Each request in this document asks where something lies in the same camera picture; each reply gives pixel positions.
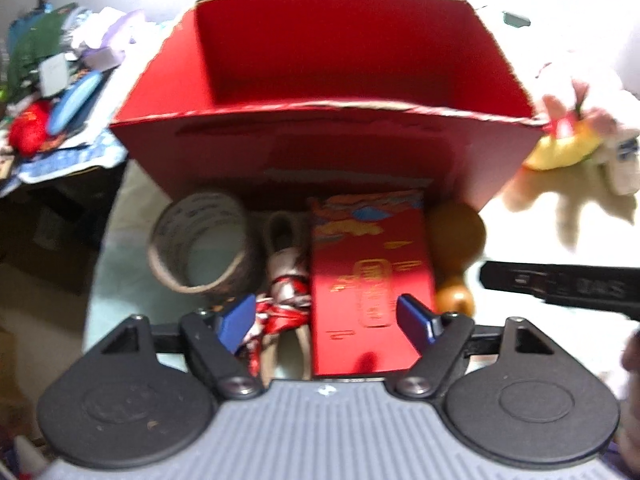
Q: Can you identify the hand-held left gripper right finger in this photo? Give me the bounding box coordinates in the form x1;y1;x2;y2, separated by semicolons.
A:
395;294;543;401

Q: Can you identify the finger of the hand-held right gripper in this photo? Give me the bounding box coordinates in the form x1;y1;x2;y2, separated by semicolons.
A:
479;261;640;322

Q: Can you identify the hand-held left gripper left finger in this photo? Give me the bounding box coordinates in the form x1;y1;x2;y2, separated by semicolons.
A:
102;294;266;401

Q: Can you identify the red gift packet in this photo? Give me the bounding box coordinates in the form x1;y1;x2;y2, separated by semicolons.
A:
307;189;438;378

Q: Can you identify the brown wooden gourd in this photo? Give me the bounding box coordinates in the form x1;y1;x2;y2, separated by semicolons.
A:
425;203;487;317

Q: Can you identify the clear packing tape roll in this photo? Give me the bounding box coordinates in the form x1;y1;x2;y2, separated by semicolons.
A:
146;191;261;297

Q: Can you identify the red cardboard box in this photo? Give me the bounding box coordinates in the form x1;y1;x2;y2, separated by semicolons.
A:
109;0;546;211

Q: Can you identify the beige plush toy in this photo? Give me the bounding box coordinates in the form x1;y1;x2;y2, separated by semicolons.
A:
502;130;640;253

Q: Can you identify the teddy bear print box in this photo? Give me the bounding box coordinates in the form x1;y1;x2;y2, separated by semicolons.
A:
82;0;640;411

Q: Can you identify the pink plush toy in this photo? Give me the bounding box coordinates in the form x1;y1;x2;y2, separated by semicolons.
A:
535;57;631;131

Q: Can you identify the brown cardboard carton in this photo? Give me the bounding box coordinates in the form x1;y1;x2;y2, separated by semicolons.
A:
0;180;103;297

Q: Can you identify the blue patterned bag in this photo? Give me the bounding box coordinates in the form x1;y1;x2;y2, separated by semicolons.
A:
19;127;127;184

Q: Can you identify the blue oval case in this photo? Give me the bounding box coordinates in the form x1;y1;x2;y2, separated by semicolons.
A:
47;71;104;136

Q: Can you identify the red cloth pouch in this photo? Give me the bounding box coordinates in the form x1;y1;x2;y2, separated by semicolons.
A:
9;101;52;155

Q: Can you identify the purple tissue pack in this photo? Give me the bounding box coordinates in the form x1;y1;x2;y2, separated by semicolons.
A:
81;9;147;72

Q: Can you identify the grey flat device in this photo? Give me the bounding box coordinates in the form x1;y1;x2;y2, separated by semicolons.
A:
39;54;69;97

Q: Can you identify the dark green bag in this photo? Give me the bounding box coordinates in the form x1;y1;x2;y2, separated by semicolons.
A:
6;2;78;92

